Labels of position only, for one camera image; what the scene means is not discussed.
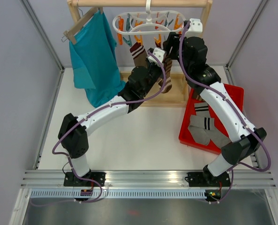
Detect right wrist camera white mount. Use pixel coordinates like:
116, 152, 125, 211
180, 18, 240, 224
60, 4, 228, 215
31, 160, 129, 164
184, 18, 203, 34

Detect wooden clothes rack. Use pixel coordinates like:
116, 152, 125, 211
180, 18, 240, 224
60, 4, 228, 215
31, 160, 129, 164
65, 0, 212, 109

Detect teal t-shirt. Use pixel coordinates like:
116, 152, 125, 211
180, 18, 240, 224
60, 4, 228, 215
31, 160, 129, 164
69, 12, 126, 108

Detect teal clothespin front left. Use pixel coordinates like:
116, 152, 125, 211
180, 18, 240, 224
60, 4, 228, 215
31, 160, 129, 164
122, 36, 132, 47

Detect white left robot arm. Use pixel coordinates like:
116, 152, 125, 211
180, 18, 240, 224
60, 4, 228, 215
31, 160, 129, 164
58, 62, 166, 186

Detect beige sock maroon striped cuff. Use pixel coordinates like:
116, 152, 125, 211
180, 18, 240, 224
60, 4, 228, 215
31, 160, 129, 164
155, 42, 164, 50

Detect wooden clothes hanger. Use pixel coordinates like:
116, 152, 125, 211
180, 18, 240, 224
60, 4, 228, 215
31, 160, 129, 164
61, 7, 103, 45

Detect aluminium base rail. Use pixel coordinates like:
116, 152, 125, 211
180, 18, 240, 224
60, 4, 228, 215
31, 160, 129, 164
20, 170, 276, 189

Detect orange clothespin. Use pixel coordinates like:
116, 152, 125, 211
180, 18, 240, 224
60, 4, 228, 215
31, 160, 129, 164
154, 34, 162, 43
134, 35, 143, 45
173, 16, 182, 30
117, 33, 123, 45

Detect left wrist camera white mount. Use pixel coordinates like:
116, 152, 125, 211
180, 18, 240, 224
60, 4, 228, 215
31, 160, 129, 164
147, 47, 166, 66

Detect brown striped sock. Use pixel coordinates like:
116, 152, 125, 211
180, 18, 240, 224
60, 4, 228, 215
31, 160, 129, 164
158, 58, 173, 94
192, 92, 204, 102

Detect red plastic tray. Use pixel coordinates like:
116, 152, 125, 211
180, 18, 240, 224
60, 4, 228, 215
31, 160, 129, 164
179, 84, 244, 155

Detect white clip hanger frame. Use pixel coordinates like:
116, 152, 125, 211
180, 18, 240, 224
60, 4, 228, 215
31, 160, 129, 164
112, 0, 186, 36

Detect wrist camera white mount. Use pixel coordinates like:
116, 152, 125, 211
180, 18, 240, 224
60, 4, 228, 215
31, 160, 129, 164
147, 47, 166, 66
184, 18, 203, 34

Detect grey sock black stripes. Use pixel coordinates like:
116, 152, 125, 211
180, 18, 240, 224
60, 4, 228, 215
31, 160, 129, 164
189, 102, 231, 149

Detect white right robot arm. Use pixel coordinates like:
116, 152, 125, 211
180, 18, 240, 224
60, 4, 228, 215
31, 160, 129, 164
163, 32, 267, 186

